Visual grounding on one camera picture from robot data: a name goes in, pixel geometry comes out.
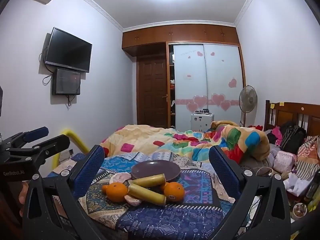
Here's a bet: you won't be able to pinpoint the wooden wardrobe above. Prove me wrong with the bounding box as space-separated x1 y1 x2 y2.
122 24 247 130

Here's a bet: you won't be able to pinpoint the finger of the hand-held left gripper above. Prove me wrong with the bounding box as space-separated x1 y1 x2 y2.
4 127 49 150
31 134 70 162

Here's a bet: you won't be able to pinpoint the round container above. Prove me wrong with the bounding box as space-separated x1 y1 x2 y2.
292 202 308 217

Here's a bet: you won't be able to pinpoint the white plastic bag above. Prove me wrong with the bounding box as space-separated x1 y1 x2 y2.
285 172 313 196

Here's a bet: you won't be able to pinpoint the colourful patchwork blanket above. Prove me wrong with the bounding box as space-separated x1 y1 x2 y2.
100 121 270 168

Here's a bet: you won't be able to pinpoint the small black wall monitor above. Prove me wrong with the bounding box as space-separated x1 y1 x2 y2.
52 68 81 95

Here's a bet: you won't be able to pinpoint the pink heart stickers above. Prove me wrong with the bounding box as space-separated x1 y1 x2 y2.
176 51 239 113

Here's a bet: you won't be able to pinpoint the wooden headboard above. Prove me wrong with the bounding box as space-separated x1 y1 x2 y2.
264 100 320 137

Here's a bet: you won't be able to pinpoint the white appliance box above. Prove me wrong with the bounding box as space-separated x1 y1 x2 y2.
191 112 214 132

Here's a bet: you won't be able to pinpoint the large orange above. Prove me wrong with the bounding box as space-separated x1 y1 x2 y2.
164 181 185 202
101 182 128 203

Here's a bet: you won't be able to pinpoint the frosted glass sliding door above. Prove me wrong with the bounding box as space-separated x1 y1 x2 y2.
173 44 208 130
203 43 244 127

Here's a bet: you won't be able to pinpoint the magenta garment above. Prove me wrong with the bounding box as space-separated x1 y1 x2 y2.
272 126 283 147

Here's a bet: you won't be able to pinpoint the light pink pouch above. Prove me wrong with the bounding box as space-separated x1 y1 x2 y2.
273 150 297 173

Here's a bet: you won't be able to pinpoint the blue patterned bedsheet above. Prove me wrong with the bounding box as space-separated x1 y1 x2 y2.
47 151 253 233

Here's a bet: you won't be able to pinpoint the brown wooden door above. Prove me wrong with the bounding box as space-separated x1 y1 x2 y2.
137 56 167 128

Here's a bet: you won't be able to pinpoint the striped bag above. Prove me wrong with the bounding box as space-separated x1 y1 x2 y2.
296 135 320 183

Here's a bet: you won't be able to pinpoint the yellow banana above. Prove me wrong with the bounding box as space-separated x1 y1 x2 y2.
128 173 166 188
128 183 167 207

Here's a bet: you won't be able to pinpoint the grey cloth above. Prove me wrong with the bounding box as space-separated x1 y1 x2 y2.
240 155 273 176

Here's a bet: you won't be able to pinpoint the brown round plate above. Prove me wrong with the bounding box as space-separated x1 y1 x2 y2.
131 159 181 182

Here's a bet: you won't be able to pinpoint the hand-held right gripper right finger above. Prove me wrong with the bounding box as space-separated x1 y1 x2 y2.
209 145 292 240

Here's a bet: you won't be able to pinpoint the black television cable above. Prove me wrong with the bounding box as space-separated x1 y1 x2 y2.
39 45 54 86

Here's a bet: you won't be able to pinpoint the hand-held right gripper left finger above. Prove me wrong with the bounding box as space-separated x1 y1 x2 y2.
22 144 105 240

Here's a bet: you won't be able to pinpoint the black wall television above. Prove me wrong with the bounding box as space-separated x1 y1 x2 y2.
45 27 92 73

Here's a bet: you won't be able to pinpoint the black bag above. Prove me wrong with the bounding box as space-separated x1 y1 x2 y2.
280 121 307 154

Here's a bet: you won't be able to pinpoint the standing fan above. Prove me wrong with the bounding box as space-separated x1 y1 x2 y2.
239 85 258 127

